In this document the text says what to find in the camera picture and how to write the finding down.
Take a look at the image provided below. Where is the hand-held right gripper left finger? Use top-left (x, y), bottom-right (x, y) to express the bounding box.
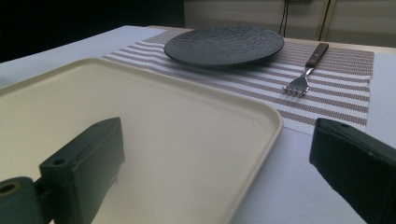
top-left (38, 117), bottom-right (126, 224)

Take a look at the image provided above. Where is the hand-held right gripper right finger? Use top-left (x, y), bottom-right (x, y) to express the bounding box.
top-left (308, 118), bottom-right (396, 224)

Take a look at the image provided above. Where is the striped woven placemat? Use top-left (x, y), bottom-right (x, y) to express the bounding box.
top-left (101, 28), bottom-right (375, 136)

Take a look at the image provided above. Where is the cream plastic tray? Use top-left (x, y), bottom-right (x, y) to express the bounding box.
top-left (0, 57), bottom-right (284, 224)

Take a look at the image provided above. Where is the dark textured round plate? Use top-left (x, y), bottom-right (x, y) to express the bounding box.
top-left (163, 25), bottom-right (285, 68)

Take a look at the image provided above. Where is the fork with wooden handle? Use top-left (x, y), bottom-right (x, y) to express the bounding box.
top-left (282, 42), bottom-right (330, 96)

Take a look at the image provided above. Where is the black cable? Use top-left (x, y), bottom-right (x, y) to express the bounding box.
top-left (318, 0), bottom-right (332, 42)
top-left (278, 0), bottom-right (290, 37)

